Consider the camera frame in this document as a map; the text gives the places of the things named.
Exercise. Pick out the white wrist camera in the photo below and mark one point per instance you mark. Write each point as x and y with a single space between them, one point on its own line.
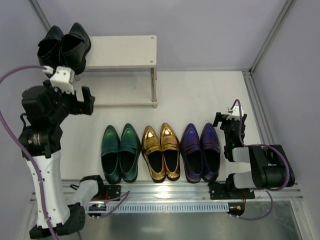
234 113
62 78

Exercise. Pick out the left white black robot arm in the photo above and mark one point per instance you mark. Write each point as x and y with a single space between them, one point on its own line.
46 107

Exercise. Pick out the left aluminium frame post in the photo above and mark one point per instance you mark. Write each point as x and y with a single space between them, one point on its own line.
40 14

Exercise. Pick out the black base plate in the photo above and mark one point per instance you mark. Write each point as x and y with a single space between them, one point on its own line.
220 191
112 192

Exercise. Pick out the right aluminium side rail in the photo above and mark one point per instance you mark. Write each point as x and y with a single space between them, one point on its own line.
263 127

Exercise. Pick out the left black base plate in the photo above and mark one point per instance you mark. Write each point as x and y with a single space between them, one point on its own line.
112 192

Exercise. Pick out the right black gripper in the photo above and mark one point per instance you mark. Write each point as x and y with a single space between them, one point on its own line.
230 122

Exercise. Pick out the right purple loafer shoe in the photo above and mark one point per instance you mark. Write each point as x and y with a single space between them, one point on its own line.
211 153

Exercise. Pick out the aluminium mounting rail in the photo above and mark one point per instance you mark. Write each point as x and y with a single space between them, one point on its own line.
183 192

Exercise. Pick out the aluminium frame post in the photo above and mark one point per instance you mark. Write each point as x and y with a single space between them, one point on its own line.
279 21
40 14

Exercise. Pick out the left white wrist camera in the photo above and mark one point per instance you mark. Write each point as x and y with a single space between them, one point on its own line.
62 78

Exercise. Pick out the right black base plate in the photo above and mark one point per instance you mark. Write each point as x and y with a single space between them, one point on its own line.
220 191

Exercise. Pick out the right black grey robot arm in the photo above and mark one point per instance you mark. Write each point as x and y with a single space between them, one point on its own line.
269 165

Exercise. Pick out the purple loafer shoe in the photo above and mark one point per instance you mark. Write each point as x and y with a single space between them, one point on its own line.
211 153
191 153

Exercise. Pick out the gold loafer shoe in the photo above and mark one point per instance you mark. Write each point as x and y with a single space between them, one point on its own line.
153 154
171 152

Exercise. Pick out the green loafer shoe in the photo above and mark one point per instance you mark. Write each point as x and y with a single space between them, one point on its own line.
129 153
109 155

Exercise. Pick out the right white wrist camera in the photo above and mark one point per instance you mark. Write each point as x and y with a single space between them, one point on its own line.
234 113

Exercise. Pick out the black loafer shoe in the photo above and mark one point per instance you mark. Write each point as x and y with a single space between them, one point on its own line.
49 48
74 48

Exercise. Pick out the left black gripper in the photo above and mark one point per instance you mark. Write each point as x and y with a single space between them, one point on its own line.
75 104

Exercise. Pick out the left purple loafer shoe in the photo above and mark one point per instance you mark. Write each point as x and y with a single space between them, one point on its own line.
191 153

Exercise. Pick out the right aluminium frame post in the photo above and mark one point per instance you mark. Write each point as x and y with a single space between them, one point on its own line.
279 21

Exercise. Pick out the white two-tier shoe shelf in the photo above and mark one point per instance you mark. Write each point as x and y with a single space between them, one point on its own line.
121 71

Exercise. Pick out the grey slotted cable duct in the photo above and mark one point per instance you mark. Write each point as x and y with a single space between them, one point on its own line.
172 207

